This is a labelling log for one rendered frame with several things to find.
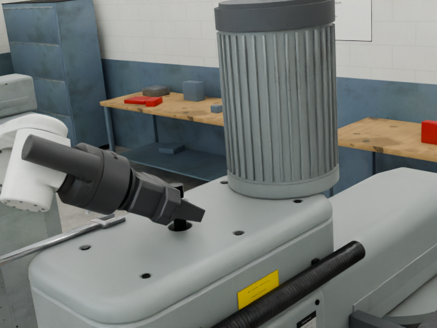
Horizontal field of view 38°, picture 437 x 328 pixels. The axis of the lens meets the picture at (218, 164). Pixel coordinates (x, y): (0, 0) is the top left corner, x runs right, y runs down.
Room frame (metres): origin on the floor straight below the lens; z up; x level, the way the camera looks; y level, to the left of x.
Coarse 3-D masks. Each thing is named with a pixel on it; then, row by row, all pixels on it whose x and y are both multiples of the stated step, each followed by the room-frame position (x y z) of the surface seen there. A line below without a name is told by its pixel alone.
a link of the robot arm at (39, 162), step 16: (32, 128) 0.81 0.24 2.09; (16, 144) 0.80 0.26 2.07; (32, 144) 0.75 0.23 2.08; (48, 144) 0.76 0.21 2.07; (64, 144) 0.81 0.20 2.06; (80, 144) 0.84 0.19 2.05; (16, 160) 0.78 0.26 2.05; (32, 160) 0.75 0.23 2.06; (48, 160) 0.75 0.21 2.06; (64, 160) 0.76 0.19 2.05; (80, 160) 0.77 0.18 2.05; (96, 160) 0.79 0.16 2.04; (16, 176) 0.77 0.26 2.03; (32, 176) 0.77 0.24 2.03; (48, 176) 0.78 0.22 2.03; (64, 176) 0.79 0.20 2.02; (80, 176) 0.78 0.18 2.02; (96, 176) 0.80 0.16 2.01; (16, 192) 0.75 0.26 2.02; (32, 192) 0.76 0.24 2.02; (48, 192) 0.77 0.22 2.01; (64, 192) 0.81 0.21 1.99; (80, 192) 0.79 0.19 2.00; (32, 208) 0.78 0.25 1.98; (48, 208) 0.77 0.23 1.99
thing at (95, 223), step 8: (104, 216) 0.95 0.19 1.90; (112, 216) 0.96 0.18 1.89; (120, 216) 0.95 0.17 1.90; (88, 224) 0.93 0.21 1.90; (96, 224) 0.92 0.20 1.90; (104, 224) 0.92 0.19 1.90; (112, 224) 0.93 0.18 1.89; (64, 232) 0.90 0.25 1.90; (72, 232) 0.90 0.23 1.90; (80, 232) 0.90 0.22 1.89; (48, 240) 0.87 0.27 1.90; (56, 240) 0.87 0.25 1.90; (64, 240) 0.88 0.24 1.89; (24, 248) 0.85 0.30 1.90; (32, 248) 0.85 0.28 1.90; (40, 248) 0.85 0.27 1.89; (0, 256) 0.83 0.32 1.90; (8, 256) 0.83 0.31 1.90; (16, 256) 0.83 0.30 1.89; (0, 264) 0.81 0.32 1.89
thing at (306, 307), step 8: (312, 296) 0.94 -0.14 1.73; (320, 296) 0.95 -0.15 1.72; (304, 304) 0.92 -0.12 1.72; (312, 304) 0.93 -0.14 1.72; (320, 304) 0.94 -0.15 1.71; (288, 312) 0.90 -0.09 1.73; (296, 312) 0.90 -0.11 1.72; (304, 312) 0.92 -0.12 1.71; (312, 312) 0.93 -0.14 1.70; (320, 312) 0.94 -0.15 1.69; (272, 320) 0.87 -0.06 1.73; (280, 320) 0.88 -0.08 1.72; (288, 320) 0.89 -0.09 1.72; (296, 320) 0.90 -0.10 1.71; (304, 320) 0.91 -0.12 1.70; (312, 320) 0.93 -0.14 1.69; (320, 320) 0.94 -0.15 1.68
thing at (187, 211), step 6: (180, 204) 0.87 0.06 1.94; (186, 204) 0.87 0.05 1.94; (192, 204) 0.88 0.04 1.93; (180, 210) 0.87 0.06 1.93; (186, 210) 0.87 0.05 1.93; (192, 210) 0.88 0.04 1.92; (198, 210) 0.88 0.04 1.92; (204, 210) 0.89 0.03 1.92; (180, 216) 0.87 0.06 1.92; (186, 216) 0.87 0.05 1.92; (192, 216) 0.88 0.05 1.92; (198, 216) 0.88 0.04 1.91
